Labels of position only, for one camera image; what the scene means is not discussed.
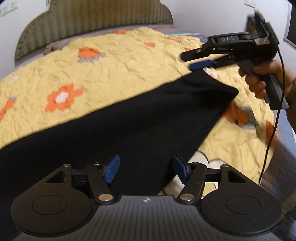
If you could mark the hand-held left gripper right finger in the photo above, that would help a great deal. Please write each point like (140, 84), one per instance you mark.
(180, 168)

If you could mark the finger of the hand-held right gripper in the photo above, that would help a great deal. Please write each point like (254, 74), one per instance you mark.
(200, 65)
(194, 55)

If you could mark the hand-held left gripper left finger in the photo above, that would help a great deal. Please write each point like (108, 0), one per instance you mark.
(112, 167)

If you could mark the black pants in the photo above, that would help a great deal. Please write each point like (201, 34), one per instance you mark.
(138, 115)

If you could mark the person's right forearm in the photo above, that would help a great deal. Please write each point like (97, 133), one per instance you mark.
(291, 109)

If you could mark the person's right hand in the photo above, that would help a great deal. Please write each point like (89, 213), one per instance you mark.
(255, 85)

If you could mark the yellow flower-print blanket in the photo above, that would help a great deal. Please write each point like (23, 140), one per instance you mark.
(115, 69)

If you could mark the green striped headboard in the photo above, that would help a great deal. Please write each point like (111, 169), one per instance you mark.
(92, 16)

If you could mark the brown pillow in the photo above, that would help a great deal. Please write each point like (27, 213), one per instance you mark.
(55, 45)

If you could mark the dark wall screen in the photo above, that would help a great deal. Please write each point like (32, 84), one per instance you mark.
(291, 27)

